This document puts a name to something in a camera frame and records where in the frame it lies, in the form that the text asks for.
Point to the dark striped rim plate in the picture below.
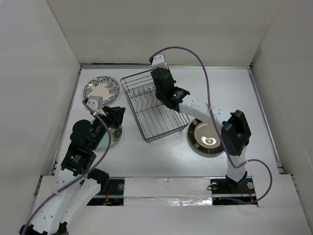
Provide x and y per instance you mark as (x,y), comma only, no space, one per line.
(204,137)

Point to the blue floral plate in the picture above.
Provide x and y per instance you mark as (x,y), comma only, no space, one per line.
(104,86)

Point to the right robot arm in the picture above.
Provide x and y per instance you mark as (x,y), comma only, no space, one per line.
(232,128)

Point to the green flower plate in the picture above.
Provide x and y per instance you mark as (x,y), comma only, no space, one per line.
(102,143)

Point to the wire dish rack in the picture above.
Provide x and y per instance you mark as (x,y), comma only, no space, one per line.
(154,120)

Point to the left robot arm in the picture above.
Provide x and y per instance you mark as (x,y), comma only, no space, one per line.
(79,179)

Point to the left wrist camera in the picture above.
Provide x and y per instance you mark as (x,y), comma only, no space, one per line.
(94,102)

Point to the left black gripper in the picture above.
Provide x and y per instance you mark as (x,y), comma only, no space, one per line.
(114,114)

